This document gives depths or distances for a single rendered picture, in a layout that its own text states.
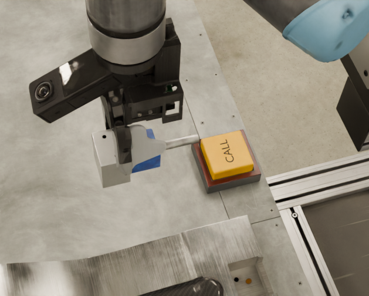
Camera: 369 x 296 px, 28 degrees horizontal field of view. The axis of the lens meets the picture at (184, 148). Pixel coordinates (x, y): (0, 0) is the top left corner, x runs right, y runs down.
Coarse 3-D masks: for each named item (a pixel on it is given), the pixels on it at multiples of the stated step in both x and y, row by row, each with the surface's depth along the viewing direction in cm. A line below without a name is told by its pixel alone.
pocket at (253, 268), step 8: (232, 264) 89; (240, 264) 90; (248, 264) 91; (256, 264) 91; (232, 272) 91; (240, 272) 91; (248, 272) 91; (256, 272) 91; (264, 272) 90; (240, 280) 91; (256, 280) 91; (264, 280) 89; (240, 288) 90; (248, 288) 90; (256, 288) 90; (264, 288) 90
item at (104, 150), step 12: (96, 132) 90; (108, 132) 90; (96, 144) 89; (108, 144) 89; (168, 144) 92; (180, 144) 92; (96, 156) 90; (108, 156) 88; (156, 156) 90; (108, 168) 88; (144, 168) 91; (108, 180) 91; (120, 180) 91
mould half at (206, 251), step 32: (224, 224) 91; (96, 256) 89; (128, 256) 89; (160, 256) 89; (192, 256) 89; (224, 256) 89; (256, 256) 89; (0, 288) 82; (32, 288) 83; (64, 288) 86; (96, 288) 87; (128, 288) 87; (160, 288) 87; (224, 288) 87
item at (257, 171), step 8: (248, 144) 106; (200, 152) 105; (200, 160) 104; (256, 168) 104; (208, 176) 103; (232, 176) 103; (240, 176) 103; (248, 176) 103; (208, 184) 102; (216, 184) 102
